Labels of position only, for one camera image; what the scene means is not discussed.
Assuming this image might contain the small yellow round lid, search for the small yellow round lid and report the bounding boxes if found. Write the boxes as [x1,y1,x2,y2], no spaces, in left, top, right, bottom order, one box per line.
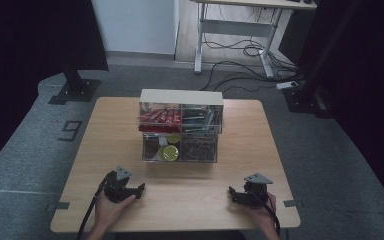
[165,132,183,145]

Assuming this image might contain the white power strip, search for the white power strip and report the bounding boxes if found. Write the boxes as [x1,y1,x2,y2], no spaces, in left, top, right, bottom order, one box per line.
[275,80,300,91]

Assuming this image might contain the black stand base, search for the black stand base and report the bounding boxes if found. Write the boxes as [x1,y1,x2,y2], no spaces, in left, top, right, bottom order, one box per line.
[48,63,102,106]

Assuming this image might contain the white desk frame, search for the white desk frame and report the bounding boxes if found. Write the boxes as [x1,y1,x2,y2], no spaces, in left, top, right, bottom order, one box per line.
[189,0,318,80]

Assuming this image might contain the pile of clear plastic wrappers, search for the pile of clear plastic wrappers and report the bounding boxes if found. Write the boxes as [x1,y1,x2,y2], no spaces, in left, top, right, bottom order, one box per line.
[180,136,218,162]

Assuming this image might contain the clear drawer with red packets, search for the clear drawer with red packets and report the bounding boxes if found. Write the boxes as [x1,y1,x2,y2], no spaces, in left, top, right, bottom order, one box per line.
[137,102,224,135]

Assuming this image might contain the stack of red packets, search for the stack of red packets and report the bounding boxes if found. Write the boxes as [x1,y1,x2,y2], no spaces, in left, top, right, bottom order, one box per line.
[138,108,182,133]

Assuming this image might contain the black slanted stand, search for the black slanted stand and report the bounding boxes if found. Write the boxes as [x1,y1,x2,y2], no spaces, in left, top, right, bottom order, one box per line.
[282,0,364,120]

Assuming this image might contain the large yellow round lid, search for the large yellow round lid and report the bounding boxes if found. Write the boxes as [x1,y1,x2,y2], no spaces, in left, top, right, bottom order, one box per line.
[162,144,180,163]

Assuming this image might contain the beige organizer cabinet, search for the beige organizer cabinet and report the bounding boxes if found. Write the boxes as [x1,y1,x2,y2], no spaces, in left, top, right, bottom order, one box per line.
[138,88,225,108]

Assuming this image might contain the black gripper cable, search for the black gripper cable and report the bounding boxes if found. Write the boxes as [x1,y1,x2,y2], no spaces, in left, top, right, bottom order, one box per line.
[259,194,282,237]
[76,173,110,240]

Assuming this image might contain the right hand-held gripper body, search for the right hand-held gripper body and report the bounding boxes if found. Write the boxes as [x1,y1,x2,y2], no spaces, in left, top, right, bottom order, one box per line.
[243,172,274,209]

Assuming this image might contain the black floor cables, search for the black floor cables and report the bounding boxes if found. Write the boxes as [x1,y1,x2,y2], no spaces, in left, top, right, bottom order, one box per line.
[199,31,306,95]

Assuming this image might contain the person's left hand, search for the person's left hand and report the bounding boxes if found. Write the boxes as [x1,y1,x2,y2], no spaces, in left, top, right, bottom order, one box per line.
[94,191,137,231]

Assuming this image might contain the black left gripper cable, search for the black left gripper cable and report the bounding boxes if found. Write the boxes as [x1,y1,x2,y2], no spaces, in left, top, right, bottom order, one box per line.
[76,173,110,240]

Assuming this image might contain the black curtain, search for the black curtain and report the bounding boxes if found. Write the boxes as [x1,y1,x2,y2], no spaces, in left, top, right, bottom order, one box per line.
[296,0,384,218]
[0,0,110,176]

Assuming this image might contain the brown packets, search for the brown packets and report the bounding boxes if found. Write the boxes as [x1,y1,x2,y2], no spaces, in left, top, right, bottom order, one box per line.
[143,135,161,160]

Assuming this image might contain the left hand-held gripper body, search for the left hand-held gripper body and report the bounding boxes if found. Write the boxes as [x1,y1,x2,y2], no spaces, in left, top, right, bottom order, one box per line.
[103,165,138,204]

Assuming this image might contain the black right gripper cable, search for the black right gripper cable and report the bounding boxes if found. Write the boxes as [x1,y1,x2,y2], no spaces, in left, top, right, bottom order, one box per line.
[259,194,282,237]

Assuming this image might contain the black floor number marker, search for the black floor number marker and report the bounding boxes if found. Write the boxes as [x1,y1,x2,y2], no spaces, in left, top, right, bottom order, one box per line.
[57,120,83,143]

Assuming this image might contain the person's right hand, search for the person's right hand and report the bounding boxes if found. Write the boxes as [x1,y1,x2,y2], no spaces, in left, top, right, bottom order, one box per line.
[246,192,278,232]

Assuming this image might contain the grey tape strip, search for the grey tape strip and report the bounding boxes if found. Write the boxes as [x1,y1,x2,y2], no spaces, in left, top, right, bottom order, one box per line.
[282,198,305,209]
[45,201,71,212]

